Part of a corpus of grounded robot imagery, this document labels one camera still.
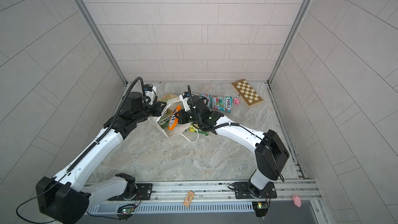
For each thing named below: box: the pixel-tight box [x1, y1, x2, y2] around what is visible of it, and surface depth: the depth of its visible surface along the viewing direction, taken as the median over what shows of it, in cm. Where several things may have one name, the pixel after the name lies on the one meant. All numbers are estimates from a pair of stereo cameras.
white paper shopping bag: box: [148, 98, 191, 138], surface depth 76 cm
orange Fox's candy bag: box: [167, 105, 181, 132], surface depth 76 cm
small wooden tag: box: [182, 190, 195, 208], surface depth 70 cm
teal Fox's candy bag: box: [211, 95, 233, 113], surface depth 104 cm
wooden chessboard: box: [231, 78, 264, 108], surface depth 110 cm
